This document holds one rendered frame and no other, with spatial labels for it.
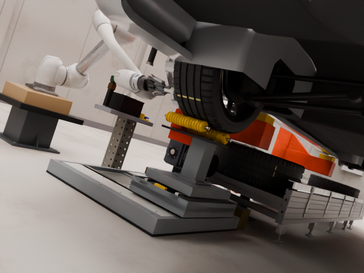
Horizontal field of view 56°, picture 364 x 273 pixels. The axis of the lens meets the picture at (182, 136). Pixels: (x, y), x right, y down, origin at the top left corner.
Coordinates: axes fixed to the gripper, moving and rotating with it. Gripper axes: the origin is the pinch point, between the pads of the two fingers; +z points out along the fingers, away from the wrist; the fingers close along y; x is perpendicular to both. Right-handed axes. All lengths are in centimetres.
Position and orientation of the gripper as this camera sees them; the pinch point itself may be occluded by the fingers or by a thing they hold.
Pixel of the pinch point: (170, 90)
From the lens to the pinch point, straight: 177.5
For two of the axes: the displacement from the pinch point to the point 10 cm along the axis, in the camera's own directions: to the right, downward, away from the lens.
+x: 6.3, -5.4, 5.6
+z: 7.6, 2.6, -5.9
